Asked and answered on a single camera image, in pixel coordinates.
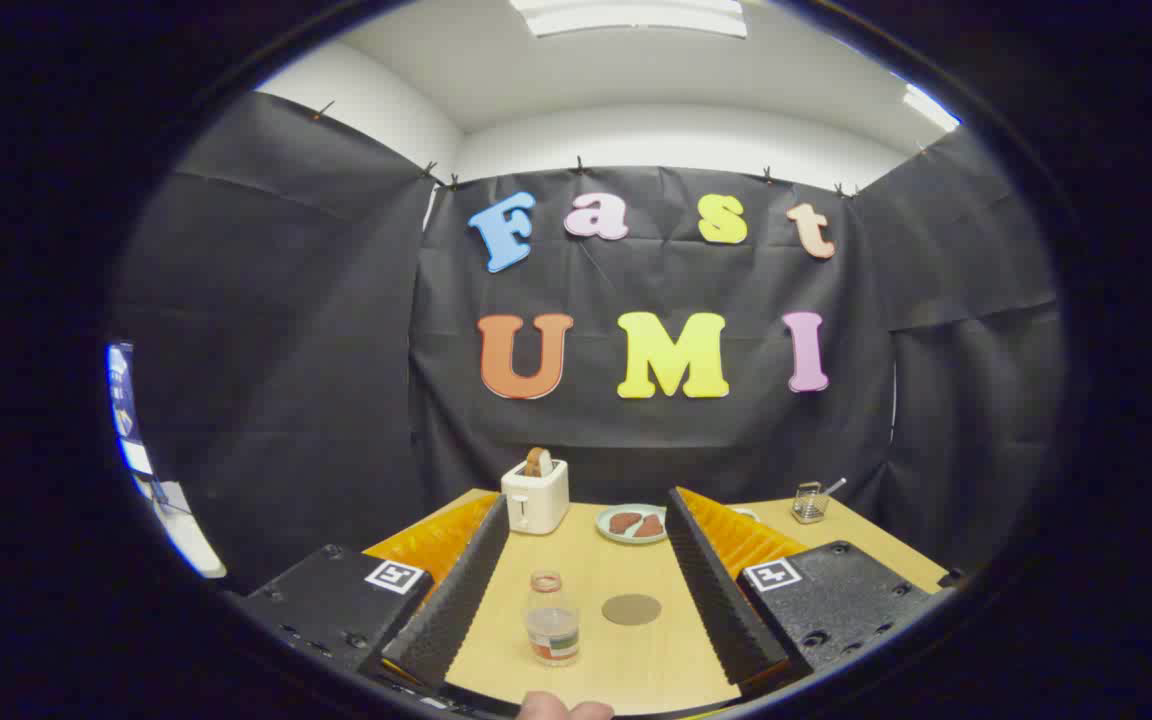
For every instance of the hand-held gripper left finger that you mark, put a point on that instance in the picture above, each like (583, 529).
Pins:
(456, 600)

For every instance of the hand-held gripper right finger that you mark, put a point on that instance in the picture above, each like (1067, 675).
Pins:
(721, 600)

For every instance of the round brown coaster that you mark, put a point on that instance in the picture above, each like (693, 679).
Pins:
(632, 610)

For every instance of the clear plastic juice bottle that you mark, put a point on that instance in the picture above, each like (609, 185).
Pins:
(552, 632)

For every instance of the white divided dish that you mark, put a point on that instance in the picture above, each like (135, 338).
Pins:
(746, 514)

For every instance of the brown food piece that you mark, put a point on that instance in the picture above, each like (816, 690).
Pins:
(623, 522)
(650, 527)

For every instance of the wooden table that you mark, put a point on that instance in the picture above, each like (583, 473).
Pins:
(626, 665)

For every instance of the pale green plate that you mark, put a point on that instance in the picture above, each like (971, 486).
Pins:
(616, 535)

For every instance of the white toaster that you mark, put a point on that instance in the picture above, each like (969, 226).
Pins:
(536, 500)

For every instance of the brown toast slice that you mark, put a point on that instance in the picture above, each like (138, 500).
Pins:
(537, 462)

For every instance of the black backdrop cloth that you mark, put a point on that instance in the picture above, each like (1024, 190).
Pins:
(636, 430)

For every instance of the narrow ceiling light panel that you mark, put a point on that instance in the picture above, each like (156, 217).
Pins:
(929, 108)

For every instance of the wide ceiling light panel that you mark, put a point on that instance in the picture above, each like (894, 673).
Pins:
(636, 15)

